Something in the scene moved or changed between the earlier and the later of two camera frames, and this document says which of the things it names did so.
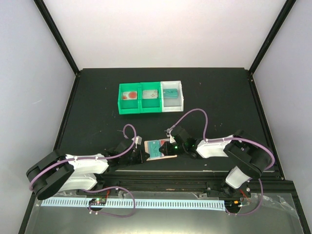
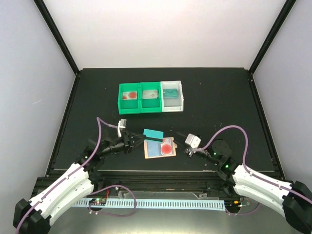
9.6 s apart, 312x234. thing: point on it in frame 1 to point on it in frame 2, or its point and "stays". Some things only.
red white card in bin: (131, 95) stays
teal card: (153, 147) to (151, 133)
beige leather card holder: (152, 147) stays
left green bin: (129, 106) stays
